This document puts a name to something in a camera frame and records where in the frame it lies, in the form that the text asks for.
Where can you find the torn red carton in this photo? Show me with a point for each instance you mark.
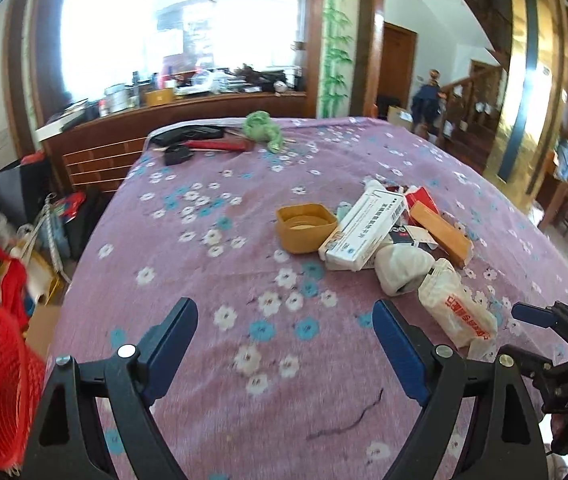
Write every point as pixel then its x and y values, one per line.
pixel 426 200

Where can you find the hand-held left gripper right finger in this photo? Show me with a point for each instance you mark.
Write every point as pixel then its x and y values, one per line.
pixel 399 340

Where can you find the metal tin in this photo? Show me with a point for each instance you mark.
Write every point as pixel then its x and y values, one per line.
pixel 121 96

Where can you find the yellow plastic container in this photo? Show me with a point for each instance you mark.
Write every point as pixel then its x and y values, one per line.
pixel 309 240

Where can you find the white medicine box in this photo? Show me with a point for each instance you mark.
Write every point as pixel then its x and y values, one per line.
pixel 364 230

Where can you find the dark paper bag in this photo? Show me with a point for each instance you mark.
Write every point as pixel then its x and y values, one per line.
pixel 26 190

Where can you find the green cloth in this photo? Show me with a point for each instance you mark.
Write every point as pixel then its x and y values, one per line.
pixel 261 129

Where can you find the brick-pattern wooden counter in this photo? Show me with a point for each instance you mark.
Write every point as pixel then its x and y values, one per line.
pixel 113 135

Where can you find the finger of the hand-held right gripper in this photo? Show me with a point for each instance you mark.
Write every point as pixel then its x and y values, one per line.
pixel 531 312
pixel 549 367

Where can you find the wooden door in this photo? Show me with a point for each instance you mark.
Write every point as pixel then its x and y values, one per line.
pixel 398 60

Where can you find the black and white packet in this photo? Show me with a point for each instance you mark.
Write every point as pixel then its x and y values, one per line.
pixel 410 235

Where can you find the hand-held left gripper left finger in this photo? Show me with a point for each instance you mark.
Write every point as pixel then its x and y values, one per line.
pixel 173 335

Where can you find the row of assorted household clutter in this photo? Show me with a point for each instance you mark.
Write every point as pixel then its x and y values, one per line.
pixel 188 85

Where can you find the grey white sock bundle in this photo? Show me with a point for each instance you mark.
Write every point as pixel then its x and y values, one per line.
pixel 404 265

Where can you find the small teal packet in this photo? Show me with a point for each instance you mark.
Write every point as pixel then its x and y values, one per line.
pixel 344 211

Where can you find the red cloth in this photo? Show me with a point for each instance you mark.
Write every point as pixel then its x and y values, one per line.
pixel 13 290

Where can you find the golden pillar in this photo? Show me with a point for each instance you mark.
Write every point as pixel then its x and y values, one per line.
pixel 529 85

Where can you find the yellow box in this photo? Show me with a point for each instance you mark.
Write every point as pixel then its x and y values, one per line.
pixel 159 97

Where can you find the purple floral tablecloth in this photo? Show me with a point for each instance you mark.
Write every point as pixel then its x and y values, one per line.
pixel 244 260

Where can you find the black gun-shaped tool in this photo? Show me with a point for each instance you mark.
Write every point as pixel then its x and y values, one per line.
pixel 188 134

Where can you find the black thread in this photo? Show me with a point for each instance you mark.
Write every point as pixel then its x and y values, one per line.
pixel 359 417

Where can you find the wooden staircase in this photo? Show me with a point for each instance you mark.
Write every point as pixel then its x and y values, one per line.
pixel 471 110

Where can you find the black round object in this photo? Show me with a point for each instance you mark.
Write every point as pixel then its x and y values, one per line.
pixel 178 154

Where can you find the bamboo painted panel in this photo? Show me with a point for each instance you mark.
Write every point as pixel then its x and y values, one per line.
pixel 336 45

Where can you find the white red-printed plastic bag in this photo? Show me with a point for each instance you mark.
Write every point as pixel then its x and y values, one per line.
pixel 456 305

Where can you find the measuring tape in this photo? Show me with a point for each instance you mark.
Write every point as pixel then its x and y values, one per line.
pixel 51 240

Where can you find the long red tool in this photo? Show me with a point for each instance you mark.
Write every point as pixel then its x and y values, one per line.
pixel 218 145

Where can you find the orange cardboard box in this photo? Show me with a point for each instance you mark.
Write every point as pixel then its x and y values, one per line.
pixel 441 235

